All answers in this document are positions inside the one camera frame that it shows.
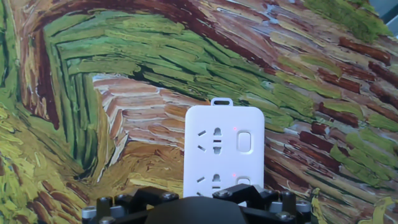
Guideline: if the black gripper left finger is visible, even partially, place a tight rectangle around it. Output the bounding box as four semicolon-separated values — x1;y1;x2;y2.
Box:
81;185;180;224

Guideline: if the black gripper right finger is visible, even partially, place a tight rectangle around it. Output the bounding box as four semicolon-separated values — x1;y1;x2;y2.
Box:
213;183;312;224

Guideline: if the white power strip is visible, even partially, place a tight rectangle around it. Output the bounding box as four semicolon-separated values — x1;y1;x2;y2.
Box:
182;97;266;200

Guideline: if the wheatfield painting print cloth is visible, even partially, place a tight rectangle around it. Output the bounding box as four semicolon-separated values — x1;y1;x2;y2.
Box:
0;0;398;224

